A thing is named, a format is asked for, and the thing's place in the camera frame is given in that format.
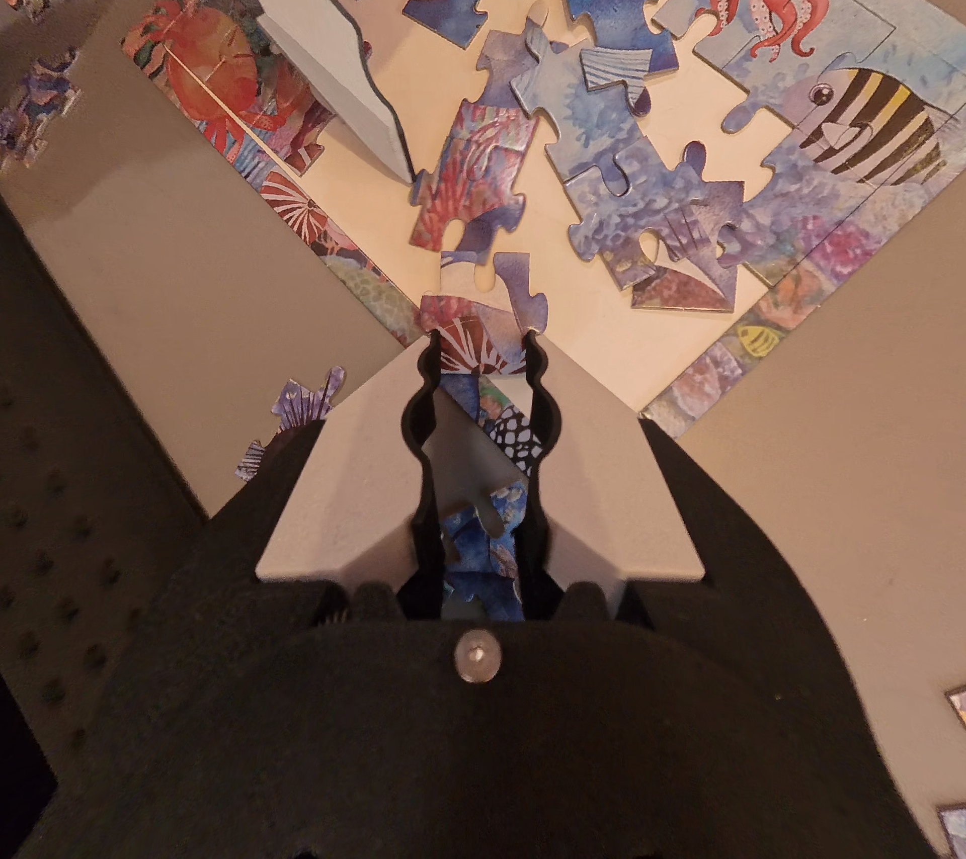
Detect pale blue octopus puzzle piece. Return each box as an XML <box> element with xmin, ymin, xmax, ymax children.
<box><xmin>695</xmin><ymin>0</ymin><xmax>900</xmax><ymax>95</ymax></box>

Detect red coral puzzle piece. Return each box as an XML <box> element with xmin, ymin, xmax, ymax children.
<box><xmin>438</xmin><ymin>101</ymin><xmax>542</xmax><ymax>198</ymax></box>

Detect striped fish puzzle piece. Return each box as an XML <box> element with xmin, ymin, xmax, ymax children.
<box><xmin>721</xmin><ymin>62</ymin><xmax>954</xmax><ymax>189</ymax></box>

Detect purple pink coral puzzle piece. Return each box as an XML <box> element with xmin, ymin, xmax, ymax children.
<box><xmin>736</xmin><ymin>142</ymin><xmax>862</xmax><ymax>287</ymax></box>

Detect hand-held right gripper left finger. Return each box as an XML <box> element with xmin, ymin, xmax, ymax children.
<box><xmin>255</xmin><ymin>332</ymin><xmax>454</xmax><ymax>600</ymax></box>

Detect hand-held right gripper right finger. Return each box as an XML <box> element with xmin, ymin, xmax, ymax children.
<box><xmin>516</xmin><ymin>331</ymin><xmax>707</xmax><ymax>604</ymax></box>

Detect orange crab puzzle piece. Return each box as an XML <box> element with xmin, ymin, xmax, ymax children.
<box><xmin>124</xmin><ymin>0</ymin><xmax>263</xmax><ymax>153</ymax></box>

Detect crab claw puzzle piece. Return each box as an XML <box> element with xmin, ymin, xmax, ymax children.
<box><xmin>249</xmin><ymin>55</ymin><xmax>338</xmax><ymax>178</ymax></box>

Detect purple urchin puzzle piece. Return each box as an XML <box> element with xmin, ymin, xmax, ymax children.
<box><xmin>273</xmin><ymin>367</ymin><xmax>347</xmax><ymax>435</ymax></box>

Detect joined blue purple puzzle pieces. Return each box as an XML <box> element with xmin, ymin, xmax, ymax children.
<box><xmin>0</xmin><ymin>47</ymin><xmax>83</xmax><ymax>172</ymax></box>

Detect striped purple puzzle piece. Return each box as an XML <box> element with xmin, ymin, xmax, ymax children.
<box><xmin>630</xmin><ymin>191</ymin><xmax>746</xmax><ymax>314</ymax></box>

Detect sea print puzzle tray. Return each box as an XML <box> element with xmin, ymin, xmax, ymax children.
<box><xmin>121</xmin><ymin>0</ymin><xmax>966</xmax><ymax>442</ymax></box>

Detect blue watercolour puzzle piece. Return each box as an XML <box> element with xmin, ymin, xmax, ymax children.
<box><xmin>565</xmin><ymin>0</ymin><xmax>680</xmax><ymax>118</ymax></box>

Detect small blue purple puzzle piece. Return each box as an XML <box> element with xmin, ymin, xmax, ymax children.
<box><xmin>566</xmin><ymin>141</ymin><xmax>750</xmax><ymax>274</ymax></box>

